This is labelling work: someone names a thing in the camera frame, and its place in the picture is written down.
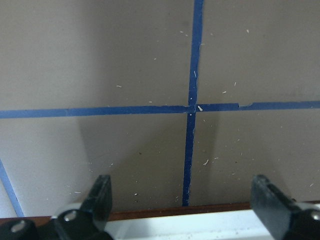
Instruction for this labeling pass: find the white drawer handle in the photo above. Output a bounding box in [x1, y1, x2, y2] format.
[104, 210, 273, 240]

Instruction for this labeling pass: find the light wooden drawer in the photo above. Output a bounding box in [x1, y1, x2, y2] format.
[0, 202, 252, 227]

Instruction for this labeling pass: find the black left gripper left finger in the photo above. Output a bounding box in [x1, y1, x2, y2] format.
[79, 174, 112, 230]

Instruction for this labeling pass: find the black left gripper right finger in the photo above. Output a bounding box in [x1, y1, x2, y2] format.
[250, 174, 295, 240]

